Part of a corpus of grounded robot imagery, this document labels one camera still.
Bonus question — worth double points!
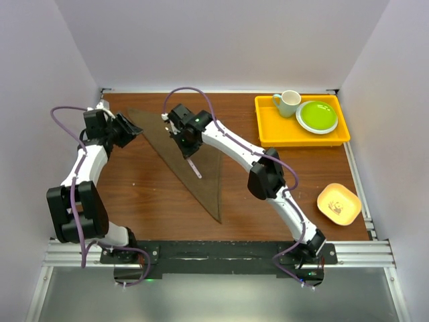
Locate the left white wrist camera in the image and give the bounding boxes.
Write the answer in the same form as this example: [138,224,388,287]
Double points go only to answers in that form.
[86,99,115,118]

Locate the yellow plastic tray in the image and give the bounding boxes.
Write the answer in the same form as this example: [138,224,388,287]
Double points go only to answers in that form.
[255,95,351,148]

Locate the knife with pink handle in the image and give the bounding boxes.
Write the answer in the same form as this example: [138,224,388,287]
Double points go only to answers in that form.
[186,158,202,179]

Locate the pale green mug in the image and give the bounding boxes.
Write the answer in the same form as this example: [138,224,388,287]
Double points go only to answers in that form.
[272,90,302,118]

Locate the yellow panda bowl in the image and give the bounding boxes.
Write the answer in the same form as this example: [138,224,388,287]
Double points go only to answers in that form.
[316,183,362,226]

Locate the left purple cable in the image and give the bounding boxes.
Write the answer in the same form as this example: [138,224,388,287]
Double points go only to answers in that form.
[50,105,154,288]

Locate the green plate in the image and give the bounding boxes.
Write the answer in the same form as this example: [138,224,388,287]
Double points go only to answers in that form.
[296,101,339,135]

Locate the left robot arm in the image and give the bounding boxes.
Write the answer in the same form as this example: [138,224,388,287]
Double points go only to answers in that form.
[46,103,142,266]

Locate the brown cloth napkin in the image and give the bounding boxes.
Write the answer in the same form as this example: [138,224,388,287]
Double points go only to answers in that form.
[127,108,223,222]

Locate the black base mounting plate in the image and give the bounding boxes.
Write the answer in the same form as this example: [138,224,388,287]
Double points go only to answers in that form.
[100,239,336,281]

